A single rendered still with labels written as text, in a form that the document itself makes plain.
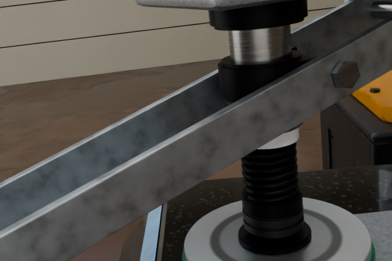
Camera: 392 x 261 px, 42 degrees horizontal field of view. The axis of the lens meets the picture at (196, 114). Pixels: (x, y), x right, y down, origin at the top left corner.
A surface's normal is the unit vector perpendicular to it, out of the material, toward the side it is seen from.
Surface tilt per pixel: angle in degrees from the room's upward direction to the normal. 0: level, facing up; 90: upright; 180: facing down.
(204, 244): 0
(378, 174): 0
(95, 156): 90
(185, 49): 90
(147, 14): 90
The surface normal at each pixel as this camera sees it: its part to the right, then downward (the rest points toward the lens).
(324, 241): -0.11, -0.96
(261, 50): -0.08, 0.28
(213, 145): 0.39, 0.21
